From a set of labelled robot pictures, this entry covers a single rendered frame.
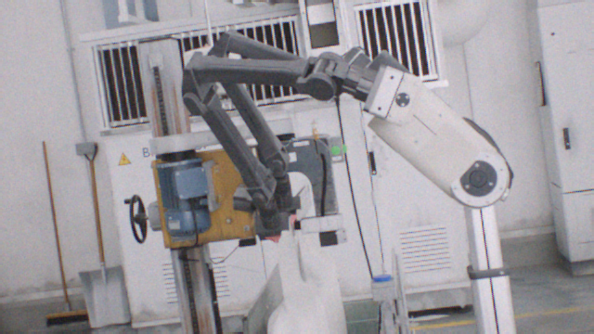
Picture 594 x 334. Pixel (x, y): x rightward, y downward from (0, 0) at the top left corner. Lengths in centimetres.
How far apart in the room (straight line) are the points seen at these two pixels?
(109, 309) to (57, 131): 145
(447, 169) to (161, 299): 400
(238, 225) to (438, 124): 111
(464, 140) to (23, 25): 570
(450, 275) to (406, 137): 371
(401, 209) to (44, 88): 315
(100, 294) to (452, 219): 287
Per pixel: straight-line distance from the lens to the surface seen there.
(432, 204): 603
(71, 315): 776
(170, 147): 312
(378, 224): 605
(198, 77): 247
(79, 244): 776
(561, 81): 678
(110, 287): 748
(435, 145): 246
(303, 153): 327
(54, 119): 773
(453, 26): 631
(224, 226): 334
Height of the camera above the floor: 147
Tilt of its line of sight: 3 degrees down
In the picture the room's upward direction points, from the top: 8 degrees counter-clockwise
